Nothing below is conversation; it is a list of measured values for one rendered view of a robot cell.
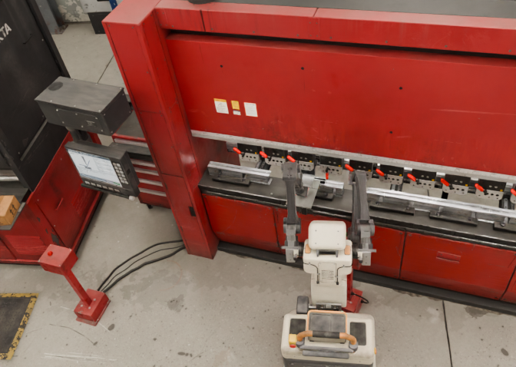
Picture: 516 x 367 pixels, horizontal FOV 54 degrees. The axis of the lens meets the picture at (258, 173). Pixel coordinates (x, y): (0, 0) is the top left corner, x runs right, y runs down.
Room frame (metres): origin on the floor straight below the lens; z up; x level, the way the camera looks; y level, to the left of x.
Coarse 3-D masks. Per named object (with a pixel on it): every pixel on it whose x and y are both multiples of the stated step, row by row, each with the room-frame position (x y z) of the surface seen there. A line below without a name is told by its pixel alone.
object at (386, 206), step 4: (372, 200) 2.26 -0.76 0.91; (372, 204) 2.22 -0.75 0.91; (380, 204) 2.21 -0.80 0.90; (384, 204) 2.20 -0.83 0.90; (388, 204) 2.20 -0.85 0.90; (392, 204) 2.19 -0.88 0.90; (396, 204) 2.19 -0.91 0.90; (372, 208) 2.21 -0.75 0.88; (376, 208) 2.20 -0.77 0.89; (380, 208) 2.19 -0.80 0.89; (384, 208) 2.17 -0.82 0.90; (388, 208) 2.17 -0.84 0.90; (392, 208) 2.16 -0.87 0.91; (396, 208) 2.15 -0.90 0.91; (400, 208) 2.15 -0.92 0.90; (404, 208) 2.14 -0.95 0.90; (412, 208) 2.13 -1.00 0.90; (396, 212) 2.14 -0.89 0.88; (400, 212) 2.13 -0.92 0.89; (404, 212) 2.12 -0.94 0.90; (408, 212) 2.10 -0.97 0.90; (412, 212) 2.10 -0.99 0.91
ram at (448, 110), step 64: (192, 64) 2.76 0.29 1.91; (256, 64) 2.57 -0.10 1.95; (320, 64) 2.40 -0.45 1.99; (384, 64) 2.25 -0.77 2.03; (448, 64) 2.10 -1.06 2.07; (512, 64) 2.00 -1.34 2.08; (192, 128) 2.82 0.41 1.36; (256, 128) 2.60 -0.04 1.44; (320, 128) 2.41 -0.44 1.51; (384, 128) 2.24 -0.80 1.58; (448, 128) 2.08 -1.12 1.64; (512, 128) 1.94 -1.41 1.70
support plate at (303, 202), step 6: (318, 180) 2.44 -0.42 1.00; (312, 186) 2.40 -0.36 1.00; (318, 186) 2.39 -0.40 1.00; (312, 192) 2.34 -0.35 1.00; (300, 198) 2.31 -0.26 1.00; (306, 198) 2.30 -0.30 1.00; (312, 198) 2.29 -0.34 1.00; (300, 204) 2.25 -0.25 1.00; (306, 204) 2.24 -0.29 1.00; (312, 204) 2.23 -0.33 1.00
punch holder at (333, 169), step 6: (324, 156) 2.40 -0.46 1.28; (324, 162) 2.40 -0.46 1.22; (330, 162) 2.38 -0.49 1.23; (336, 162) 2.36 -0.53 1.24; (342, 162) 2.38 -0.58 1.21; (324, 168) 2.40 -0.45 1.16; (330, 168) 2.38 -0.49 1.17; (336, 168) 2.36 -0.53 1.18; (342, 168) 2.39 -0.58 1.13; (336, 174) 2.36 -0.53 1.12
